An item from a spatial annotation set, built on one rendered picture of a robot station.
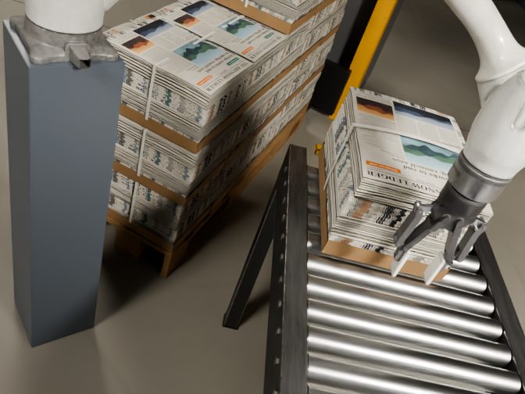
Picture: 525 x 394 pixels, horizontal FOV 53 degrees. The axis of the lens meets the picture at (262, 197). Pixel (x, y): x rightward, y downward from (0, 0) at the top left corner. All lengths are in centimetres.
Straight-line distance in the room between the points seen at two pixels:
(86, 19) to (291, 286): 68
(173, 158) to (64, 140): 51
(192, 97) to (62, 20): 53
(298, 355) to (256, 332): 102
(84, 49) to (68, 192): 39
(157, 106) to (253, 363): 93
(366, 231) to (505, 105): 43
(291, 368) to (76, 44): 76
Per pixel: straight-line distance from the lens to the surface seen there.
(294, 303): 106
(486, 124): 87
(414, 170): 113
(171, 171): 174
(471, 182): 91
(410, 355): 111
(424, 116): 136
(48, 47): 119
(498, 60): 99
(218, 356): 191
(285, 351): 99
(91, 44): 121
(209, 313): 200
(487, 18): 97
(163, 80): 160
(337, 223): 112
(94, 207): 146
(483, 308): 132
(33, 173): 133
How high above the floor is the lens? 159
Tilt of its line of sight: 39 degrees down
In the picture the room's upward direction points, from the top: 20 degrees clockwise
